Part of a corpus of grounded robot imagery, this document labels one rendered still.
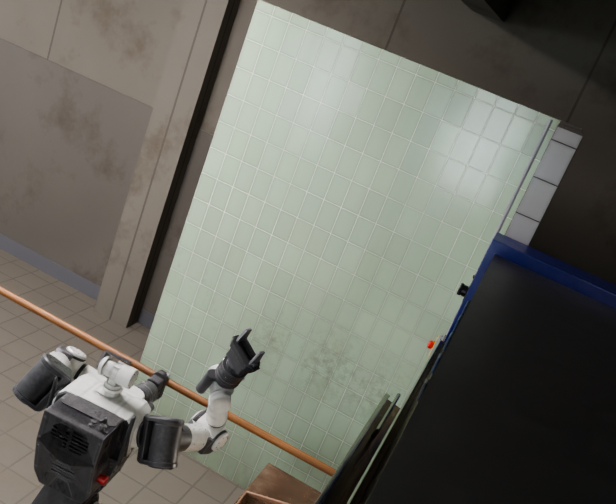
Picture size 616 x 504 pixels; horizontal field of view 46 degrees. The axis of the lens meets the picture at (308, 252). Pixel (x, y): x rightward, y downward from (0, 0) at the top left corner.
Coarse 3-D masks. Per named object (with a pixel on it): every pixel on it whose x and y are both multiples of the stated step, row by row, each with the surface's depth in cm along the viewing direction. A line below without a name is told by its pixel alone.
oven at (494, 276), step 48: (480, 288) 220; (528, 288) 240; (480, 336) 182; (528, 336) 195; (576, 336) 211; (432, 384) 146; (480, 384) 155; (528, 384) 165; (576, 384) 175; (432, 432) 129; (480, 432) 135; (528, 432) 142; (576, 432) 150; (384, 480) 110; (432, 480) 114; (480, 480) 120; (528, 480) 125; (576, 480) 131
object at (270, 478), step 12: (264, 468) 355; (276, 468) 358; (264, 480) 346; (276, 480) 349; (288, 480) 353; (264, 492) 338; (276, 492) 341; (288, 492) 344; (300, 492) 348; (312, 492) 351
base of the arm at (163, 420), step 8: (144, 416) 222; (152, 416) 221; (160, 416) 224; (144, 424) 222; (152, 424) 222; (168, 424) 219; (176, 424) 219; (144, 432) 221; (144, 440) 220; (144, 448) 220; (144, 456) 220; (144, 464) 218; (152, 464) 216; (160, 464) 216; (168, 464) 217; (176, 464) 219
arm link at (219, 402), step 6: (222, 390) 226; (210, 396) 227; (216, 396) 225; (222, 396) 225; (228, 396) 226; (210, 402) 228; (216, 402) 227; (222, 402) 227; (228, 402) 228; (210, 408) 230; (216, 408) 230; (222, 408) 230; (228, 408) 231
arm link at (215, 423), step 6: (198, 414) 247; (204, 414) 247; (210, 414) 239; (216, 414) 238; (222, 414) 239; (198, 420) 246; (204, 420) 246; (210, 420) 241; (216, 420) 240; (222, 420) 241; (210, 426) 244; (216, 426) 243; (222, 426) 245; (210, 432) 243; (216, 432) 243
